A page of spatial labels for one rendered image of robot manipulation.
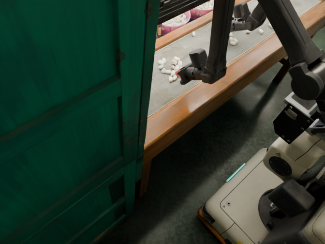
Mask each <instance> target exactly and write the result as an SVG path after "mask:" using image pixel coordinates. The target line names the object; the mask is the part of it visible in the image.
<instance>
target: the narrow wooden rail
mask: <svg viewBox="0 0 325 244"><path fill-rule="evenodd" d="M249 1H251V0H235V4H237V3H241V2H249ZM212 15H213V11H211V12H209V13H207V14H205V15H203V16H202V17H200V18H198V19H196V20H194V21H192V22H190V23H188V24H186V25H184V26H182V27H180V28H178V29H176V30H174V31H172V32H170V33H168V34H166V35H164V36H162V37H160V38H158V39H156V45H155V52H156V51H158V50H160V49H161V48H163V47H165V46H167V45H169V44H171V43H173V42H174V41H176V40H178V39H180V38H182V37H184V36H186V35H188V34H189V33H191V32H193V31H195V30H197V29H199V28H201V27H203V26H204V25H206V24H208V23H210V22H212Z"/></svg>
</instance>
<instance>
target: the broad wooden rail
mask: <svg viewBox="0 0 325 244"><path fill-rule="evenodd" d="M299 18H300V20H301V21H302V23H303V25H304V27H305V29H306V31H307V32H308V34H309V36H310V37H311V36H313V35H314V34H315V33H316V32H317V31H319V30H320V29H321V28H322V27H323V26H324V25H325V0H324V1H322V2H320V3H318V4H317V5H315V6H314V7H312V8H311V9H309V10H308V11H306V12H305V13H303V14H302V15H300V16H299ZM286 55H287V54H286V51H285V49H284V47H283V46H282V44H281V42H280V40H279V39H278V37H277V35H276V33H274V34H272V35H271V36H269V37H267V38H266V39H264V40H263V41H262V42H260V43H259V44H257V45H256V46H254V47H253V48H251V49H250V50H248V51H247V52H245V53H244V54H242V55H241V56H239V57H238V58H236V59H235V60H233V61H232V62H230V63H229V64H227V65H226V66H227V70H226V75H225V76H224V77H222V78H221V79H219V80H218V81H216V82H215V83H213V84H208V83H204V82H201V83H199V84H198V85H196V86H195V87H193V88H192V89H190V90H189V91H187V92H186V93H184V94H183V95H181V96H180V97H178V98H177V99H175V100H174V101H172V102H171V103H169V104H168V105H166V106H165V107H163V108H162V109H160V110H159V111H157V112H156V113H154V114H153V115H151V116H150V117H148V121H147V131H146V139H145V144H144V159H143V165H145V164H146V163H147V162H148V161H150V160H151V159H152V158H154V157H155V156H156V155H158V154H159V153H160V152H162V151H163V150H164V149H166V148H167V147H168V146H169V145H171V144H172V143H173V142H175V141H176V140H177V139H179V138H180V137H181V136H182V135H184V134H185V133H186V132H188V131H189V130H190V129H192V128H193V127H194V126H195V125H196V124H198V123H199V122H200V121H202V120H203V119H204V118H206V117H207V116H208V115H210V114H211V113H212V112H213V111H215V110H216V109H217V108H219V107H220V106H221V105H223V104H224V103H225V102H227V101H228V100H229V99H230V98H232V97H233V96H234V95H236V94H237V93H238V92H240V91H241V90H242V89H243V88H245V87H246V86H248V85H249V84H250V83H251V82H253V81H254V80H255V79H257V78H258V77H259V76H260V75H261V74H263V73H264V72H265V71H267V70H268V69H269V68H271V67H272V66H273V65H274V64H276V63H277V62H279V61H280V60H281V59H282V58H284V57H285V56H286Z"/></svg>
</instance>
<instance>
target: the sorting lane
mask: <svg viewBox="0 0 325 244"><path fill-rule="evenodd" d="M290 2H291V3H292V5H293V7H294V9H295V11H296V12H297V14H298V16H300V15H302V14H303V13H305V12H306V11H308V10H309V9H311V8H312V7H314V6H315V5H317V4H318V3H320V2H321V1H319V0H290ZM247 4H248V8H249V11H250V12H251V13H252V12H253V10H254V8H255V7H256V6H257V4H258V1H257V0H251V1H249V2H247ZM269 23H270V22H269V20H268V19H267V18H266V20H265V22H264V23H263V25H261V26H260V27H258V28H256V29H255V30H253V31H250V33H246V31H247V30H240V31H233V32H231V33H232V35H233V37H232V38H233V39H234V38H236V39H237V40H238V43H237V44H236V45H235V46H234V45H232V44H230V41H228V47H227V53H226V60H227V63H226V65H227V64H229V63H230V62H232V61H233V60H235V59H236V58H238V57H239V56H241V55H242V54H244V53H245V52H247V51H248V50H250V49H251V48H253V47H254V46H256V45H257V44H259V43H260V42H262V41H263V40H264V39H266V38H267V37H269V36H271V35H272V34H274V33H275V31H274V30H273V28H270V27H269V26H268V25H269ZM211 25H212V22H210V23H208V24H206V25H204V26H203V27H201V28H199V29H197V30H195V31H194V32H195V36H192V32H191V33H189V34H188V35H186V36H184V37H182V38H180V39H178V40H176V41H174V42H173V43H171V44H169V45H167V46H165V47H163V48H161V49H160V50H158V51H156V52H155V55H154V65H153V74H152V83H151V92H150V101H149V108H148V117H150V116H151V115H153V114H154V113H156V112H157V111H159V110H160V109H162V108H163V107H165V106H166V105H168V104H169V103H171V102H172V101H174V100H175V99H177V98H178V97H180V96H181V95H183V94H184V93H186V92H187V91H189V90H190V89H192V88H193V87H195V86H196V85H198V84H199V83H201V82H202V81H201V80H192V81H190V82H188V83H187V84H185V85H181V84H180V80H181V79H180V78H179V77H177V78H176V80H173V81H172V82H169V77H170V76H171V74H166V73H164V74H162V73H161V71H162V69H163V68H165V69H166V70H171V72H172V71H173V70H174V69H172V68H171V66H172V64H173V63H172V62H171V60H172V59H174V57H178V58H180V61H182V67H183V66H184V65H187V64H189V63H190V62H191V59H190V56H189V53H190V52H191V51H193V50H195V49H199V48H202V49H204V50H205V51H206V53H207V56H208V53H209V44H210V35H211ZM259 29H262V30H263V31H264V33H263V34H260V33H259ZM229 39H230V37H229ZM162 58H165V60H166V63H164V66H163V68H162V69H158V66H160V64H159V63H158V60H162ZM171 77H172V78H173V76H171Z"/></svg>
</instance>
